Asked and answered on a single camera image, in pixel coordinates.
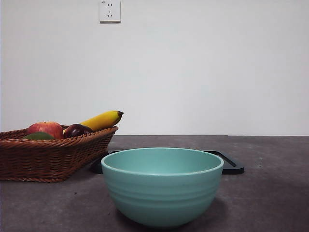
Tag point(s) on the teal ribbed bowl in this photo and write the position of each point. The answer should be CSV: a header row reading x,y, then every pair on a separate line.
x,y
161,193

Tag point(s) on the green avocado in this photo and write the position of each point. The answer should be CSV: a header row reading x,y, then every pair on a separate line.
x,y
38,136

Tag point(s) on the yellow banana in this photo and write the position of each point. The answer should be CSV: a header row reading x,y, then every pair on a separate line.
x,y
101,120

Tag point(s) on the dark red plum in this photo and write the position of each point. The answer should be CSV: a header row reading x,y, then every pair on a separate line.
x,y
77,130

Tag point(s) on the black rectangular tray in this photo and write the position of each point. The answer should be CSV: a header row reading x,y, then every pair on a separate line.
x,y
233,169

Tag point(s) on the red apple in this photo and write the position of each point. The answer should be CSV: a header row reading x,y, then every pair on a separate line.
x,y
47,128

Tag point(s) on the brown woven wicker basket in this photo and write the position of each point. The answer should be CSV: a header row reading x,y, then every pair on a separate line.
x,y
48,159

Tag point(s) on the white wall power socket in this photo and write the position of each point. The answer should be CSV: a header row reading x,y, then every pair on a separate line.
x,y
110,12

